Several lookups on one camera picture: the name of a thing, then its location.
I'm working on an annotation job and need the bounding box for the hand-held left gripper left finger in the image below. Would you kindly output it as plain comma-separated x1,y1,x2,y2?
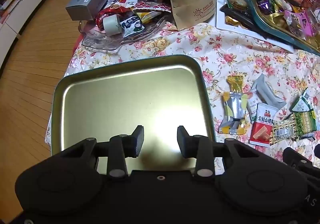
59,125,145,180

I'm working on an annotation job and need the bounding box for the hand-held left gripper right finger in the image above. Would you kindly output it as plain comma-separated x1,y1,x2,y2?
177,125,260,182

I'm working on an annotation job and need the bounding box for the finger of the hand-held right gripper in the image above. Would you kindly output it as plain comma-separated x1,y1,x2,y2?
282,147,304,164

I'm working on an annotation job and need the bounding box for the beige patterned snack packet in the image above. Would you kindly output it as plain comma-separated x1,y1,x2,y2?
271,117,298,145

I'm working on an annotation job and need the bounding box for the green pea snack packet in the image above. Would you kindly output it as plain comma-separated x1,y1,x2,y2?
287,111,317,139

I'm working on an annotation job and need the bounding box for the red white snack packet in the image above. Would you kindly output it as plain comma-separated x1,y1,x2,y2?
249,102,278,145

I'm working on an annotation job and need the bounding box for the gold metal tray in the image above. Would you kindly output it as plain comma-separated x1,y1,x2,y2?
51,54,217,167

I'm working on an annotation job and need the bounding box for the triangular blue white snack packet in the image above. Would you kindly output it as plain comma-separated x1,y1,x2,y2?
290,87,314,114

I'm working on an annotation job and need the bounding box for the silver yellow snack packet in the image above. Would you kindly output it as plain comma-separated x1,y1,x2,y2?
219,91,248,135

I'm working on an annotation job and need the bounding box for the grey white snack packet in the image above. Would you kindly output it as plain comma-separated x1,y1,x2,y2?
251,74,287,110

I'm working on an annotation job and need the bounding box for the gold candy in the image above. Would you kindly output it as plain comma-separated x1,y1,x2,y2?
226,75,244,94

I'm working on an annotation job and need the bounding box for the clear glass plate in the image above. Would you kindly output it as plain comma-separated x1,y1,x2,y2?
78,14,173,51

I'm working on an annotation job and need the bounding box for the floral tablecloth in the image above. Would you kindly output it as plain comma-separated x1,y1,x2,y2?
45,20,320,172

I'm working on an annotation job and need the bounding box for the white packet dark fruit print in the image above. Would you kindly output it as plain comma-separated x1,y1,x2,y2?
119,19,145,38

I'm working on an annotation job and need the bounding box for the white tape roll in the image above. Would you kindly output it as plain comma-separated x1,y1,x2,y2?
103,14,123,36

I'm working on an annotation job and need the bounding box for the white tray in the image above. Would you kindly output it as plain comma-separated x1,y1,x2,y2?
215,0,295,53

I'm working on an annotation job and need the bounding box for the giraffe print snack packet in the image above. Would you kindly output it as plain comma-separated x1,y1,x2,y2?
132,1,172,14

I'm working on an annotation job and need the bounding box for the pink snack packet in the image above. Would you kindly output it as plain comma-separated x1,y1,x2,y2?
284,11,315,38

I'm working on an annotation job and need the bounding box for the black candy insert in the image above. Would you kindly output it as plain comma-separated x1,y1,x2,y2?
219,4,267,33

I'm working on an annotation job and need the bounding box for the teal rimmed candy tray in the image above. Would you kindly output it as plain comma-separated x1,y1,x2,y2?
243,0,320,56

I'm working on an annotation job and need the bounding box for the white cabinet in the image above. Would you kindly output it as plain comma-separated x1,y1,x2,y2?
0,0,75,64

